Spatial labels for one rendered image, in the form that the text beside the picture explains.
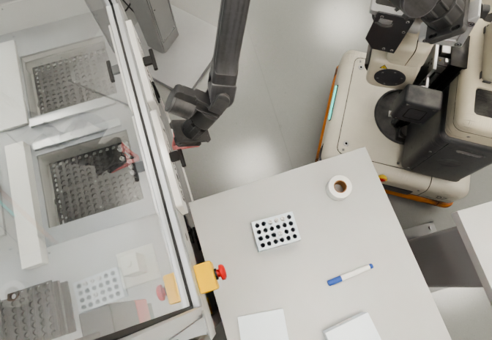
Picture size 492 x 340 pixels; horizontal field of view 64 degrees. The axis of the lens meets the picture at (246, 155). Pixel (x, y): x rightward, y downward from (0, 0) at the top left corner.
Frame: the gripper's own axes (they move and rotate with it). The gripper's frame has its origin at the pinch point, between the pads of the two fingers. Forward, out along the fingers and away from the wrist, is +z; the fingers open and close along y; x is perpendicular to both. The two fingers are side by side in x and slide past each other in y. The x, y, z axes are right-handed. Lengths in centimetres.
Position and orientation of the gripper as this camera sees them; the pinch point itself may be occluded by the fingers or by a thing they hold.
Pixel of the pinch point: (176, 146)
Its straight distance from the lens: 111.3
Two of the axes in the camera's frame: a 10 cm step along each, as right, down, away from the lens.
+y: -7.7, 0.6, -6.3
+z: -5.4, 4.4, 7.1
